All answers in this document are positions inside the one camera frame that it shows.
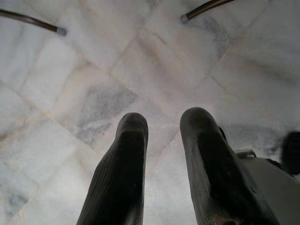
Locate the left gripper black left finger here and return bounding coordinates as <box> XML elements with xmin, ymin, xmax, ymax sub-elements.
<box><xmin>76</xmin><ymin>112</ymin><xmax>150</xmax><ymax>225</ymax></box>

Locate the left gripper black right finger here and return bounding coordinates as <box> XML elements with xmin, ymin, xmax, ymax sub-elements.
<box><xmin>179</xmin><ymin>107</ymin><xmax>280</xmax><ymax>225</ymax></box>

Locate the black robot foot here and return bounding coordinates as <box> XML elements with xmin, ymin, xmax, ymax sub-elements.
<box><xmin>280</xmin><ymin>130</ymin><xmax>300</xmax><ymax>175</ymax></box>

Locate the grey robot leg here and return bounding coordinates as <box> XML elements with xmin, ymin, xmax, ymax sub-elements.
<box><xmin>234</xmin><ymin>150</ymin><xmax>300</xmax><ymax>225</ymax></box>

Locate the orange marble folding table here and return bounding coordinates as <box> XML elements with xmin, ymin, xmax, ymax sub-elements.
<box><xmin>0</xmin><ymin>0</ymin><xmax>235</xmax><ymax>37</ymax></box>

